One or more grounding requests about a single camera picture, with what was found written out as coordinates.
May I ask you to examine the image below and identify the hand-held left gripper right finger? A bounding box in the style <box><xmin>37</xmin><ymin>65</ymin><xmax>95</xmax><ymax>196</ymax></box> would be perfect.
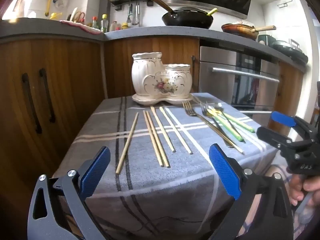
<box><xmin>207</xmin><ymin>144</ymin><xmax>293</xmax><ymax>240</ymax></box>

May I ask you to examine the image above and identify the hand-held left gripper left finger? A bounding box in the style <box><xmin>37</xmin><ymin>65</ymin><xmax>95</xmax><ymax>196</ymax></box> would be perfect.
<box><xmin>27</xmin><ymin>146</ymin><xmax>112</xmax><ymax>240</ymax></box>

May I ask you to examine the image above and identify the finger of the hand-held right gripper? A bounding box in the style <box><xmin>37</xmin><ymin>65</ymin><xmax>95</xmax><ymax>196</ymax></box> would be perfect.
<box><xmin>257</xmin><ymin>126</ymin><xmax>309</xmax><ymax>153</ymax></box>
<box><xmin>271</xmin><ymin>111</ymin><xmax>320</xmax><ymax>140</ymax></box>

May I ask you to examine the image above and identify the green-handled fork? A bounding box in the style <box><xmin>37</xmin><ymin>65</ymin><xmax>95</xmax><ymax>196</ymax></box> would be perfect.
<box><xmin>214</xmin><ymin>105</ymin><xmax>255</xmax><ymax>133</ymax></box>

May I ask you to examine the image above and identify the wooden chopstick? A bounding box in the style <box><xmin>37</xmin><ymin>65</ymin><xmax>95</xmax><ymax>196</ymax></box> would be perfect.
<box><xmin>143</xmin><ymin>110</ymin><xmax>164</xmax><ymax>168</ymax></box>
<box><xmin>115</xmin><ymin>112</ymin><xmax>139</xmax><ymax>174</ymax></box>
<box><xmin>150</xmin><ymin>106</ymin><xmax>175</xmax><ymax>153</ymax></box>
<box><xmin>160</xmin><ymin>107</ymin><xmax>193</xmax><ymax>155</ymax></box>

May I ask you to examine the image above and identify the yellow plastic spoon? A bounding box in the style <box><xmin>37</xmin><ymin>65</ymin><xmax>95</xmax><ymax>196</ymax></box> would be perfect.
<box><xmin>208</xmin><ymin>108</ymin><xmax>245</xmax><ymax>143</ymax></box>

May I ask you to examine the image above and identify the silver fork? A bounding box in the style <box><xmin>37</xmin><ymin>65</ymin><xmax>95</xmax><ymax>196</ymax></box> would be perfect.
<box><xmin>200</xmin><ymin>102</ymin><xmax>235</xmax><ymax>148</ymax></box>

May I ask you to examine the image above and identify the gold fork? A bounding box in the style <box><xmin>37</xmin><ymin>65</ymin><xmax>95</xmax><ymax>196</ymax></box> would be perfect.
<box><xmin>182</xmin><ymin>101</ymin><xmax>244</xmax><ymax>154</ymax></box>

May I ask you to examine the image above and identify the pair of wooden chopsticks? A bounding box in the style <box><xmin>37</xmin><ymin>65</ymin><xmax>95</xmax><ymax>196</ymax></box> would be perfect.
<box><xmin>146</xmin><ymin>111</ymin><xmax>171</xmax><ymax>168</ymax></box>

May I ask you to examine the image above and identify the cream floral ceramic utensil holder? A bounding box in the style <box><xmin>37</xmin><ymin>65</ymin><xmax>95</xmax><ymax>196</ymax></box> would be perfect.
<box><xmin>132</xmin><ymin>52</ymin><xmax>193</xmax><ymax>99</ymax></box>

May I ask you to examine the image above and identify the person's right hand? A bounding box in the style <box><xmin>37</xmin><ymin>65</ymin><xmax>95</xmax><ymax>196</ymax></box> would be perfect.
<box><xmin>39</xmin><ymin>174</ymin><xmax>320</xmax><ymax>208</ymax></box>

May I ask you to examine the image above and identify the blue plaid tablecloth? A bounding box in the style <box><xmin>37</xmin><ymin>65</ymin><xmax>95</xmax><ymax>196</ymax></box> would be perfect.
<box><xmin>51</xmin><ymin>92</ymin><xmax>278</xmax><ymax>240</ymax></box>

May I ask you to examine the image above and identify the black pan with lid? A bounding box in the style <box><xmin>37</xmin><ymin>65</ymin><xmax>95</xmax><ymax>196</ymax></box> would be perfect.
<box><xmin>271</xmin><ymin>38</ymin><xmax>309</xmax><ymax>63</ymax></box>

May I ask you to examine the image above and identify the stainless steel oven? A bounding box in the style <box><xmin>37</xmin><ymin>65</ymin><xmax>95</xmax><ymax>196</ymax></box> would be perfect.
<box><xmin>199</xmin><ymin>45</ymin><xmax>282</xmax><ymax>111</ymax></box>

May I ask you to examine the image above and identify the wooden double-door cabinet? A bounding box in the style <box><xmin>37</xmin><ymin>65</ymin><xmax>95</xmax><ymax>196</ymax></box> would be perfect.
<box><xmin>0</xmin><ymin>38</ymin><xmax>106</xmax><ymax>205</ymax></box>

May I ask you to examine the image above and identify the cream ceramic drip tray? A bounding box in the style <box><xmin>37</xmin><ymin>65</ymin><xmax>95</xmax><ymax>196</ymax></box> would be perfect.
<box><xmin>132</xmin><ymin>93</ymin><xmax>194</xmax><ymax>105</ymax></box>

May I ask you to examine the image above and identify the wooden cabinet door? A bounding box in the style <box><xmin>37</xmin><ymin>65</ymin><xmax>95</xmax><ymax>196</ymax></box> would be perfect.
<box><xmin>104</xmin><ymin>36</ymin><xmax>200</xmax><ymax>98</ymax></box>

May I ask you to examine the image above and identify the black wok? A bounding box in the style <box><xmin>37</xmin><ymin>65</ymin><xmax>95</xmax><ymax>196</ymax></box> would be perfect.
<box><xmin>147</xmin><ymin>0</ymin><xmax>215</xmax><ymax>29</ymax></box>

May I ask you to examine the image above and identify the red and white cloth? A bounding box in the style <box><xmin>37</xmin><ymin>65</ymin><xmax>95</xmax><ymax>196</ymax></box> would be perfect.
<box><xmin>60</xmin><ymin>19</ymin><xmax>104</xmax><ymax>35</ymax></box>

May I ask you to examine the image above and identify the yellow-capped oil bottle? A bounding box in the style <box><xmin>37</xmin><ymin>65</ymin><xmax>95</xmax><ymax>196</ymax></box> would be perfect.
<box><xmin>100</xmin><ymin>14</ymin><xmax>109</xmax><ymax>33</ymax></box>

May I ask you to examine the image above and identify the grey kitchen countertop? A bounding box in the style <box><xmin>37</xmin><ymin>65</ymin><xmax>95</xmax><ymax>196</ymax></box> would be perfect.
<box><xmin>0</xmin><ymin>17</ymin><xmax>308</xmax><ymax>73</ymax></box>

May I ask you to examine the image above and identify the hanging metal kitchen tool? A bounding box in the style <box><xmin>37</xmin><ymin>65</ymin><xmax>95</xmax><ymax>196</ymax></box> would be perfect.
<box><xmin>132</xmin><ymin>2</ymin><xmax>140</xmax><ymax>26</ymax></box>
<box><xmin>126</xmin><ymin>4</ymin><xmax>133</xmax><ymax>26</ymax></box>

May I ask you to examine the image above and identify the steel oven handle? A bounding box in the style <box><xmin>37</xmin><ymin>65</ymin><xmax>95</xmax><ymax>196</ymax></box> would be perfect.
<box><xmin>211</xmin><ymin>67</ymin><xmax>280</xmax><ymax>83</ymax></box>

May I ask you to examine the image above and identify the long black cabinet handle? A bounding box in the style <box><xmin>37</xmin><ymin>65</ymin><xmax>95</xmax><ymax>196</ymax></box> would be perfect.
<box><xmin>22</xmin><ymin>73</ymin><xmax>43</xmax><ymax>134</ymax></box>
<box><xmin>39</xmin><ymin>68</ymin><xmax>56</xmax><ymax>123</ymax></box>

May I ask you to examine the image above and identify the frying pan with wooden handle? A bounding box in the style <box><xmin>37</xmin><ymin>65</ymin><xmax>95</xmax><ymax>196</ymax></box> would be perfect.
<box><xmin>221</xmin><ymin>22</ymin><xmax>277</xmax><ymax>41</ymax></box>

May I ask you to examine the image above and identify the black wall shelf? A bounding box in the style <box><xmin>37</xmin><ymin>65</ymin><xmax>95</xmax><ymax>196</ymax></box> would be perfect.
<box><xmin>110</xmin><ymin>0</ymin><xmax>154</xmax><ymax>11</ymax></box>

